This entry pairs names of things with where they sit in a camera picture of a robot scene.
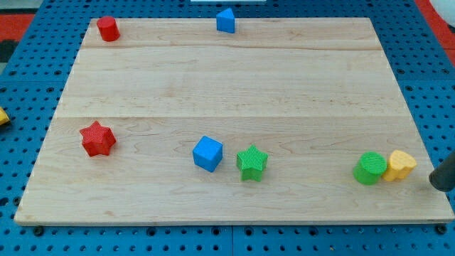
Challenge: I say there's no white object top right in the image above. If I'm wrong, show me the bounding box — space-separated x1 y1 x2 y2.
429 0 455 26

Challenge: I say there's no yellow block at left edge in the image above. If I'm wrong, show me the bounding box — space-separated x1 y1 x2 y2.
0 107 10 125

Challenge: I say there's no red cylinder block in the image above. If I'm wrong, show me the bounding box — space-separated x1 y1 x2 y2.
96 16 120 42

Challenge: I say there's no red star block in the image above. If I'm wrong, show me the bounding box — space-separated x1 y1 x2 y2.
80 121 117 157

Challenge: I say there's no green star block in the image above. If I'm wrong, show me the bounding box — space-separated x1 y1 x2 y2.
236 144 268 182

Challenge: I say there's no light wooden board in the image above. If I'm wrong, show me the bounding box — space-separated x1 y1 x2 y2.
15 18 454 226

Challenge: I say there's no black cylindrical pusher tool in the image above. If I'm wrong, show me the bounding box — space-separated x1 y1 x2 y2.
429 151 454 192

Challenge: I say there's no green cylinder block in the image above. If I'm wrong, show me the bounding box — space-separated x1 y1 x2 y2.
353 151 387 185

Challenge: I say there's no blue cube block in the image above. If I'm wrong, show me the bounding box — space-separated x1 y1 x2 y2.
192 136 223 172

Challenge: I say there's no yellow heart block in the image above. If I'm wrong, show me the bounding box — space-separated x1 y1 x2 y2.
382 150 417 181

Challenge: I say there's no blue triangular prism block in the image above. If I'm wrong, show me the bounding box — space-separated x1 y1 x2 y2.
215 8 235 33

